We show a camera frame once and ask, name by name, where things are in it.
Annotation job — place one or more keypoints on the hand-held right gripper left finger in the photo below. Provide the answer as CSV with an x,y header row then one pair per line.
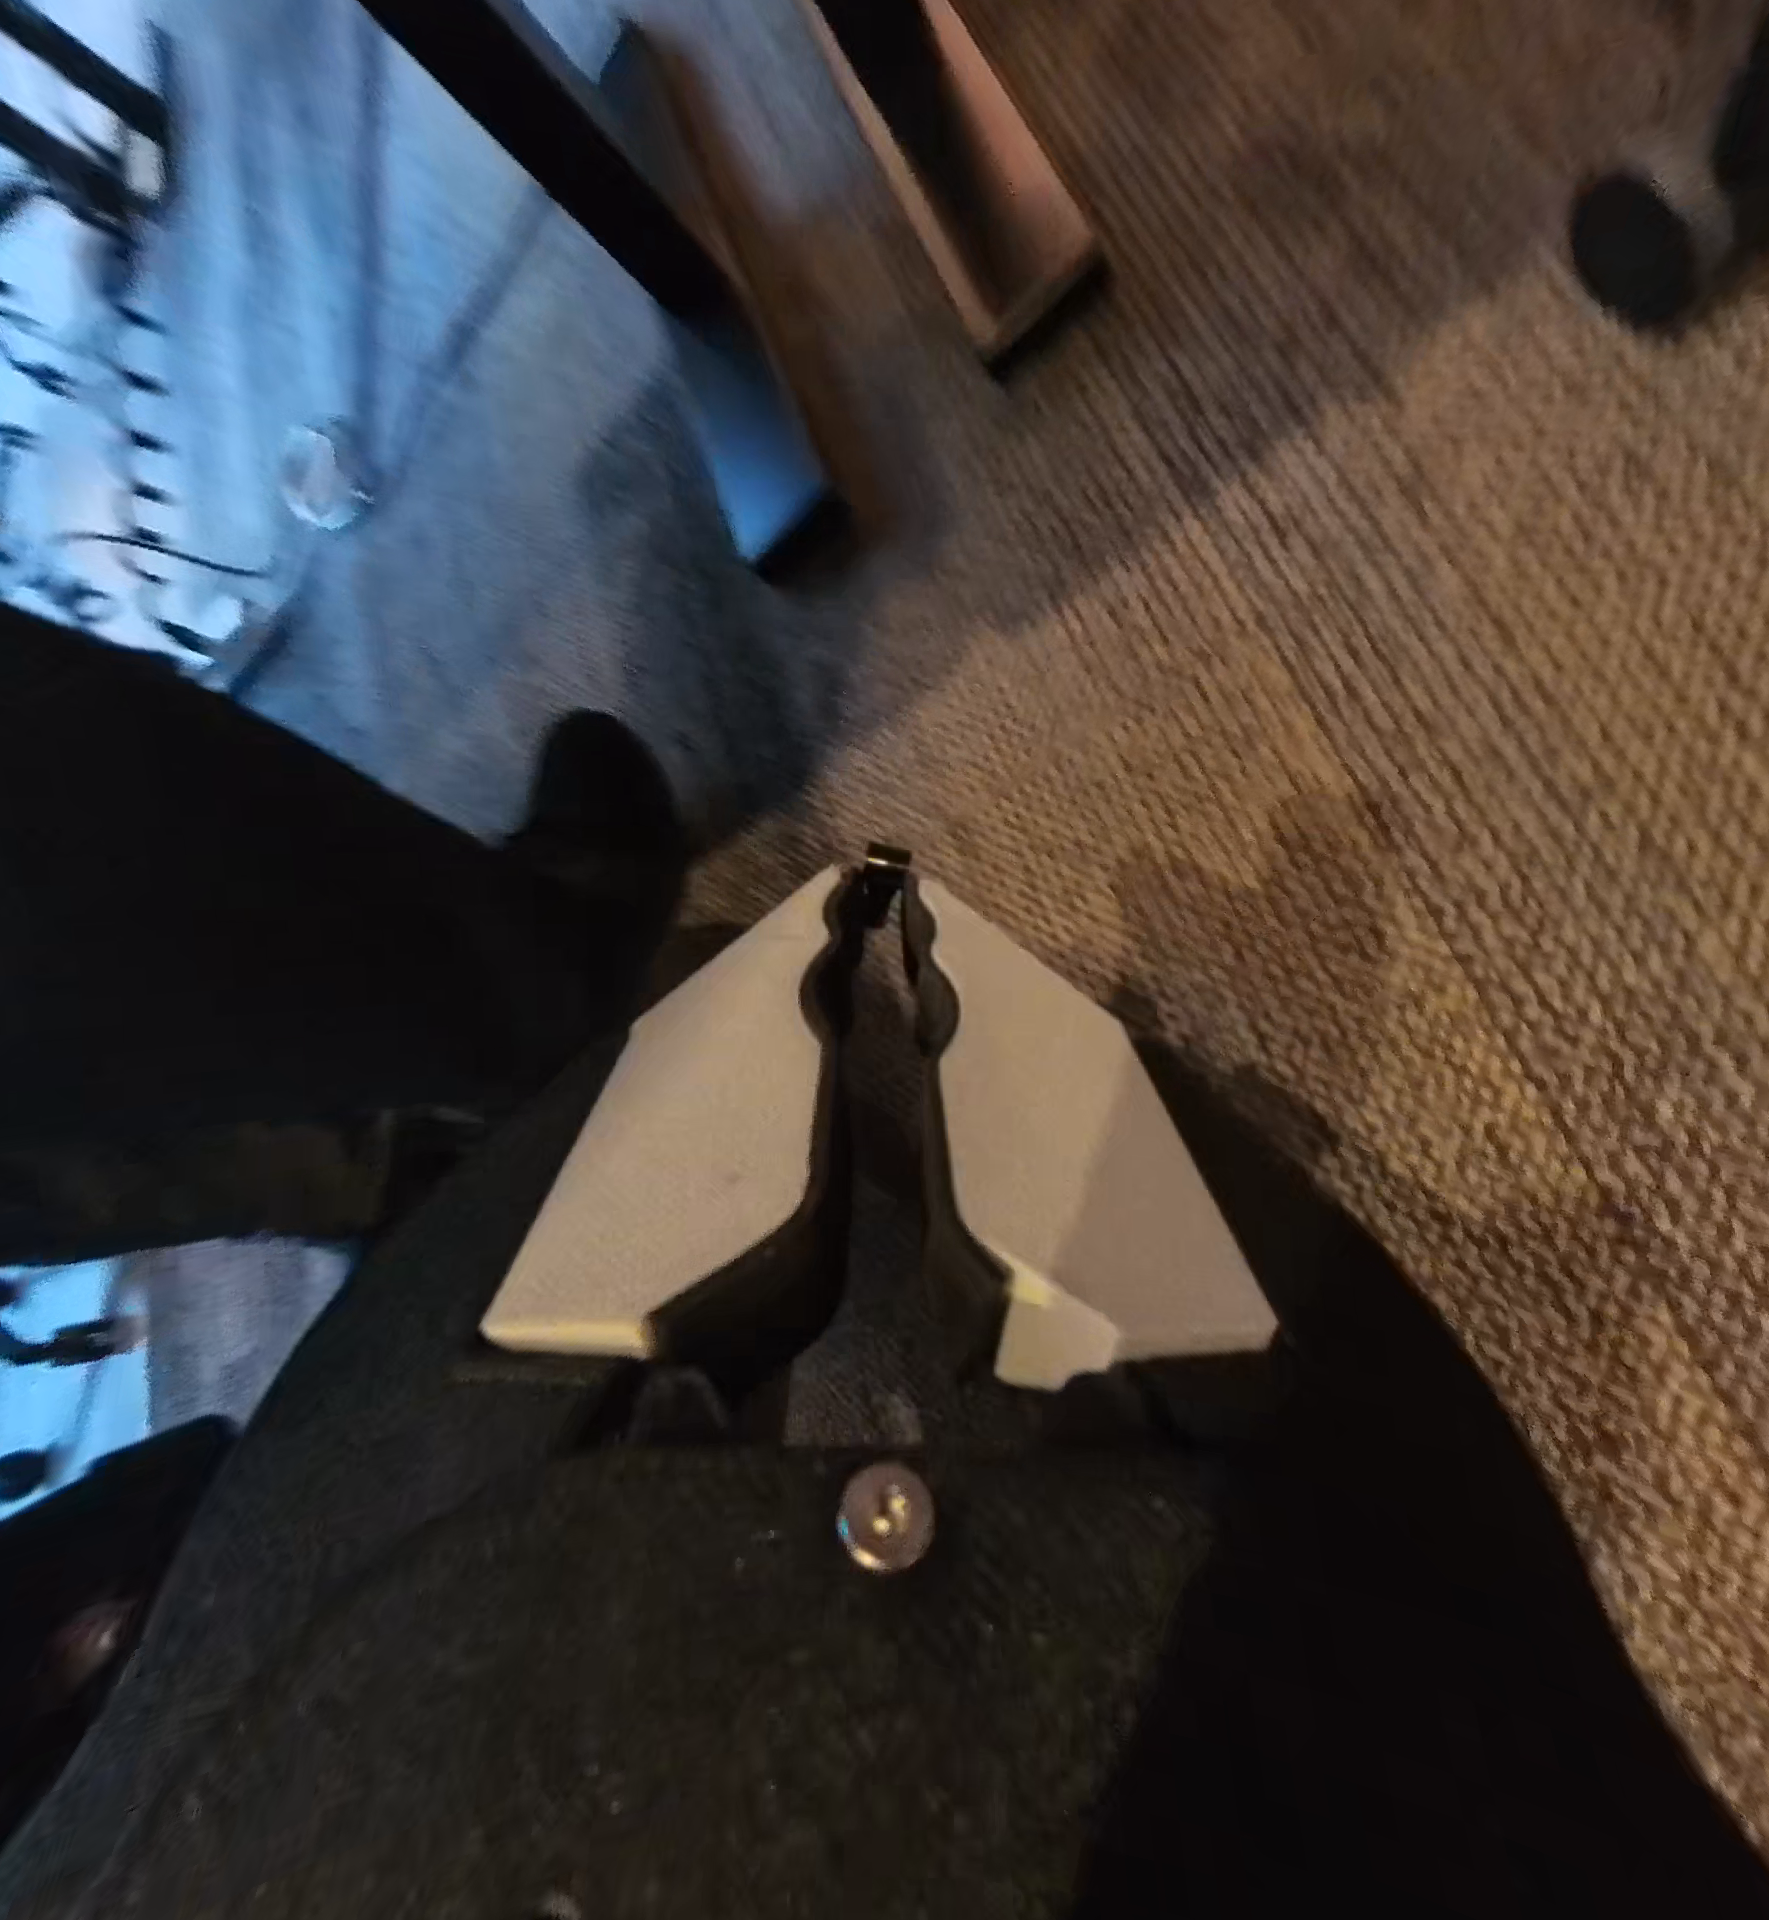
x,y
691,1140

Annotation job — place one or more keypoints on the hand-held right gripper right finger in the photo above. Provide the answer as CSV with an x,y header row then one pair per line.
x,y
1078,1154

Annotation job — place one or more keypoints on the small black toy connector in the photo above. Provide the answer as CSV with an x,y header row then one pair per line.
x,y
886,862

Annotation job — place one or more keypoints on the person's black clothing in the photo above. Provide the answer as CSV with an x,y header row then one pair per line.
x,y
226,930

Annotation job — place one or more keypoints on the small round clear disc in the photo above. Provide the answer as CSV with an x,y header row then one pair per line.
x,y
321,478

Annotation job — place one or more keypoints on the wooden trestle leg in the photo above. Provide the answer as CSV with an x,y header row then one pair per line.
x,y
854,224

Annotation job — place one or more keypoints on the black office chair base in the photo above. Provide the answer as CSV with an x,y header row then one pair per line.
x,y
1637,249

